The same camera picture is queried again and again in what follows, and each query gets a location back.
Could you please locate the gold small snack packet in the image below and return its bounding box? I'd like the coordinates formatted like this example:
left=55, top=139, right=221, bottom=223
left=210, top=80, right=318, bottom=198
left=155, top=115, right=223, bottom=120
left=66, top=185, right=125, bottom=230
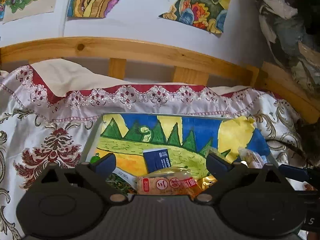
left=197, top=175, right=217, bottom=191

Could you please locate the white green pickle bag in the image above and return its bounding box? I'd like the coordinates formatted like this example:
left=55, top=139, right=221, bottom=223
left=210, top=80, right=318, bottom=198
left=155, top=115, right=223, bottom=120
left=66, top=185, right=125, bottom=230
left=106, top=167, right=137, bottom=195

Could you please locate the clear cracker snack packet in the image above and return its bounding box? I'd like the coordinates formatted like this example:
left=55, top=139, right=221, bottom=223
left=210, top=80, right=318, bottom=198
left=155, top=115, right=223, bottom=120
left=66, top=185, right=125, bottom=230
left=238, top=147, right=267, bottom=168

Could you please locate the rice cracker square packet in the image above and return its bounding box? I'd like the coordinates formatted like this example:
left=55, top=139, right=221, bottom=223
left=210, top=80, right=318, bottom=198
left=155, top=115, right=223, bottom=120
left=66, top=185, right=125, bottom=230
left=136, top=176, right=202, bottom=197

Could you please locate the navy blue long snack packet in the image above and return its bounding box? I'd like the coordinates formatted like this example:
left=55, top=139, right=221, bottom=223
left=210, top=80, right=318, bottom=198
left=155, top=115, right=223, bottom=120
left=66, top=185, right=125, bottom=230
left=143, top=148, right=171, bottom=173

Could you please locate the grey tray with painted liner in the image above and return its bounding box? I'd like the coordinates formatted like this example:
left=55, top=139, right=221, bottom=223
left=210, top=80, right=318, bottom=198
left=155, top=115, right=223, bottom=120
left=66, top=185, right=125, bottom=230
left=83, top=113, right=270, bottom=182

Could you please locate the floral satin bed cover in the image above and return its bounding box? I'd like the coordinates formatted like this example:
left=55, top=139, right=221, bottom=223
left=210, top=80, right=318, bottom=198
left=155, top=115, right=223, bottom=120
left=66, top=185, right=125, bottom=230
left=1, top=65, right=302, bottom=239

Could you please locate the cream pillow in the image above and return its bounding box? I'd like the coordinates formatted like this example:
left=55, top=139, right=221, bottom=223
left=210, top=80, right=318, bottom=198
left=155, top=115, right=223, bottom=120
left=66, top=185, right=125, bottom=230
left=30, top=58, right=133, bottom=97

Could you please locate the fish flower drawing poster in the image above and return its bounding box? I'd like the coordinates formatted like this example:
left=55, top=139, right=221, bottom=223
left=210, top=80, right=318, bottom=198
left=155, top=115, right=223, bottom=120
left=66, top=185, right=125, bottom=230
left=159, top=0, right=231, bottom=35

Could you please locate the hanging dark clothes pile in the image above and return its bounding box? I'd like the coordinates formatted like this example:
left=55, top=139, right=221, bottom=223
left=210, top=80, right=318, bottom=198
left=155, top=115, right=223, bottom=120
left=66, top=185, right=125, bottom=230
left=255, top=0, right=319, bottom=98

